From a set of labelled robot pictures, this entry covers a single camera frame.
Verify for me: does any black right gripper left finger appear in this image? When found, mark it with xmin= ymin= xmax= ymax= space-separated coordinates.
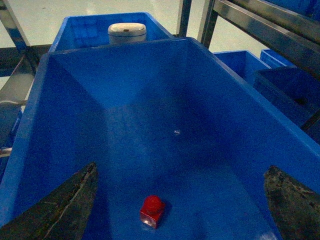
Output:
xmin=0 ymin=162 xmax=98 ymax=240

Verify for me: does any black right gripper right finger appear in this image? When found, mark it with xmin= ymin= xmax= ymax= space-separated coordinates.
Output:
xmin=263 ymin=165 xmax=320 ymax=240

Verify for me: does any red toy block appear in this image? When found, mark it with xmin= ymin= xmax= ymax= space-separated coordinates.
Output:
xmin=139 ymin=195 xmax=166 ymax=229

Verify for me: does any large blue bin right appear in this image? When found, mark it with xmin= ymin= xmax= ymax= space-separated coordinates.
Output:
xmin=0 ymin=38 xmax=320 ymax=240

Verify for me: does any blue bin behind right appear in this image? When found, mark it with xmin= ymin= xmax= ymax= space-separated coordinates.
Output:
xmin=49 ymin=12 xmax=174 ymax=52

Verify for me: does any white container in bin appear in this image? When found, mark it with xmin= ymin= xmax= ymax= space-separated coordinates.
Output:
xmin=108 ymin=22 xmax=147 ymax=44

